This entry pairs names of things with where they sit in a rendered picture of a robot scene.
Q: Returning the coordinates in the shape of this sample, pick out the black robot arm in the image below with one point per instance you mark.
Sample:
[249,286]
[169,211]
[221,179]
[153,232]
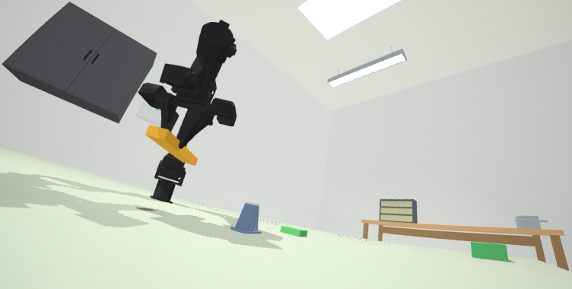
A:
[216,43]

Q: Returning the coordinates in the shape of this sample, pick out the orange bar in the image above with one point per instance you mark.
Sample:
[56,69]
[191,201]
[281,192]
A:
[170,143]

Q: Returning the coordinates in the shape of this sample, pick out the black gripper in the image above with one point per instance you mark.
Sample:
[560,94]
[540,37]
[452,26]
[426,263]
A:
[202,113]

